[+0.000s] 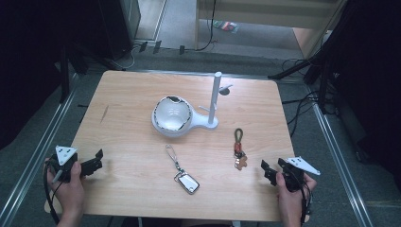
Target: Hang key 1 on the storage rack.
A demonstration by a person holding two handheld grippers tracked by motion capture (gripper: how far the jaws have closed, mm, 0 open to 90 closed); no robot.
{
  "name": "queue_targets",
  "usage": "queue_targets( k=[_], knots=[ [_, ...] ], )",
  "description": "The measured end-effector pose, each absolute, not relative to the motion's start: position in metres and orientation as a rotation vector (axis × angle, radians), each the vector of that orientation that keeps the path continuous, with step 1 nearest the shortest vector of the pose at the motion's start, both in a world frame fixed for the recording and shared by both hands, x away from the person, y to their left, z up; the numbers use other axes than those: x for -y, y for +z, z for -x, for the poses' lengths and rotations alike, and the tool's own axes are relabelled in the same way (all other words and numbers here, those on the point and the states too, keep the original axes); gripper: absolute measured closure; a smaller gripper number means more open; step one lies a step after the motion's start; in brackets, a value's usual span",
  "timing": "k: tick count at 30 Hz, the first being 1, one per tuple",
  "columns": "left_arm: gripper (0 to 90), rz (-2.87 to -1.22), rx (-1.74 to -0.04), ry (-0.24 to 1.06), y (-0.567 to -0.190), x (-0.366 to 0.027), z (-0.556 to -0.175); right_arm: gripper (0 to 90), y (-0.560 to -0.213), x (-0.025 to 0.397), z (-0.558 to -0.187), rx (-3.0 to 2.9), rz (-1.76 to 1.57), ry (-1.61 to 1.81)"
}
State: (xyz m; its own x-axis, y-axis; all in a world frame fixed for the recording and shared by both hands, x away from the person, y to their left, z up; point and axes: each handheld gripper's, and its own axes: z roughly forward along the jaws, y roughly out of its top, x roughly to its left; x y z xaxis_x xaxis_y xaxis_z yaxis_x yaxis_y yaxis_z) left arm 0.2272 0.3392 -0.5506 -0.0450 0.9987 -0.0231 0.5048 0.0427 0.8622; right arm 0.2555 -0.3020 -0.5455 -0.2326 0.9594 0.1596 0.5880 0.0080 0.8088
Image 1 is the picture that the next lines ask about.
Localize white key holder with bowl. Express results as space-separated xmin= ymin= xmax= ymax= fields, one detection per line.
xmin=150 ymin=71 xmax=235 ymax=138

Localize person's dark clothing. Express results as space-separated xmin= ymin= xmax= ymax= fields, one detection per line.
xmin=120 ymin=216 xmax=235 ymax=227

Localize black floor cables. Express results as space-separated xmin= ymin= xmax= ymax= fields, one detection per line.
xmin=281 ymin=58 xmax=320 ymax=138

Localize black tripod stand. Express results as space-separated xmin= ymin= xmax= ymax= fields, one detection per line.
xmin=267 ymin=0 xmax=401 ymax=114

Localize white floor cable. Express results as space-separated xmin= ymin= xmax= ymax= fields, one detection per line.
xmin=110 ymin=44 xmax=140 ymax=71

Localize metal floor rail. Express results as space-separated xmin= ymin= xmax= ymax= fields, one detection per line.
xmin=0 ymin=73 xmax=79 ymax=227
xmin=311 ymin=102 xmax=375 ymax=227

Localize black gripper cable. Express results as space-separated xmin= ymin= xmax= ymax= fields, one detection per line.
xmin=297 ymin=176 xmax=314 ymax=226
xmin=43 ymin=160 xmax=61 ymax=226

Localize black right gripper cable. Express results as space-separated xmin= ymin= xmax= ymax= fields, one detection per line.
xmin=297 ymin=176 xmax=314 ymax=226

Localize white car key keychain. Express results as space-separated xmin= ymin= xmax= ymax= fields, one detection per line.
xmin=165 ymin=143 xmax=201 ymax=196

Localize black hanging cable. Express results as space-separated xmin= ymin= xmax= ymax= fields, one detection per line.
xmin=195 ymin=0 xmax=218 ymax=52

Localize person's left hand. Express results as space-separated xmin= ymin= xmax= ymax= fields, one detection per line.
xmin=45 ymin=157 xmax=86 ymax=219

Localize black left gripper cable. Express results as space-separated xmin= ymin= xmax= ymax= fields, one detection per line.
xmin=43 ymin=160 xmax=61 ymax=226

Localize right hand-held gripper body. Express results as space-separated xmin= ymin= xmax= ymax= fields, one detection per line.
xmin=279 ymin=155 xmax=322 ymax=193

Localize black upright stand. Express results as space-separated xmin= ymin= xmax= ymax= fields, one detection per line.
xmin=59 ymin=46 xmax=72 ymax=104

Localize black cabinet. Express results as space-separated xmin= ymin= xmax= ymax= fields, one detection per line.
xmin=96 ymin=0 xmax=142 ymax=61

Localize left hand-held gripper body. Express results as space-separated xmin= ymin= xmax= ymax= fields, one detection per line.
xmin=48 ymin=145 xmax=83 ymax=184

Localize colourful packet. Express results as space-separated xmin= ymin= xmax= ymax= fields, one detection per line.
xmin=212 ymin=20 xmax=240 ymax=34

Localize brown rope keychain with charm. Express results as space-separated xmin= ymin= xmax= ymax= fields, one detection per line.
xmin=233 ymin=127 xmax=249 ymax=172

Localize light wooden desk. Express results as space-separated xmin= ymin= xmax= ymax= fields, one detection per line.
xmin=194 ymin=0 xmax=348 ymax=60

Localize person's right hand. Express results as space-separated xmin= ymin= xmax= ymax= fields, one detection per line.
xmin=275 ymin=171 xmax=318 ymax=219

